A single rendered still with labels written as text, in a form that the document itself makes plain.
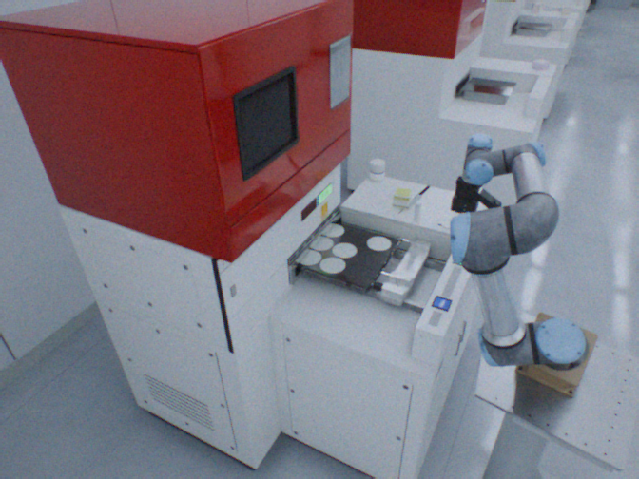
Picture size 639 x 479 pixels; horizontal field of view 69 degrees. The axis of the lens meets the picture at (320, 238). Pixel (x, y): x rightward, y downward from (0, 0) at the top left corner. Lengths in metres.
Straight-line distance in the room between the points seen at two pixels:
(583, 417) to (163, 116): 1.43
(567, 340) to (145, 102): 1.24
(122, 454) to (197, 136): 1.73
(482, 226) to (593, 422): 0.76
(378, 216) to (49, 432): 1.89
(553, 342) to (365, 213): 0.98
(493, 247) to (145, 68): 0.90
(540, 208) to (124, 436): 2.12
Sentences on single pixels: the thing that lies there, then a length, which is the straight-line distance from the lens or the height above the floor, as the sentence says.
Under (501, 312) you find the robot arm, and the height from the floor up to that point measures 1.19.
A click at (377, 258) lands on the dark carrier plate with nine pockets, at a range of 1.89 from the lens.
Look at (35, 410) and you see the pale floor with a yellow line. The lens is 2.90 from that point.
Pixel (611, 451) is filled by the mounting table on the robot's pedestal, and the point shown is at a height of 0.82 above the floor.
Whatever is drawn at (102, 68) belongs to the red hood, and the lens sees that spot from 1.35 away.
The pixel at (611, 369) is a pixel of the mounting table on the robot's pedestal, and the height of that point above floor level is 0.82.
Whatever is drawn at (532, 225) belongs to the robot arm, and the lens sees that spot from 1.12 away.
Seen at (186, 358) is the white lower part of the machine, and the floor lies 0.67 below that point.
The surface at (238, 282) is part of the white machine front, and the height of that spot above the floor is 1.08.
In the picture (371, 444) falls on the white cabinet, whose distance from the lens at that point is 2.03.
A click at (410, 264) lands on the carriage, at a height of 0.88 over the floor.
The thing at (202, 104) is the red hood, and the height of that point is 1.69.
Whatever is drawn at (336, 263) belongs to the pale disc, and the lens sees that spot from 1.85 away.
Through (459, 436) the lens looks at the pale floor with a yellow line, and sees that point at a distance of 2.48.
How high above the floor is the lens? 2.05
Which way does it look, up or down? 35 degrees down
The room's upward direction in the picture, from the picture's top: 1 degrees counter-clockwise
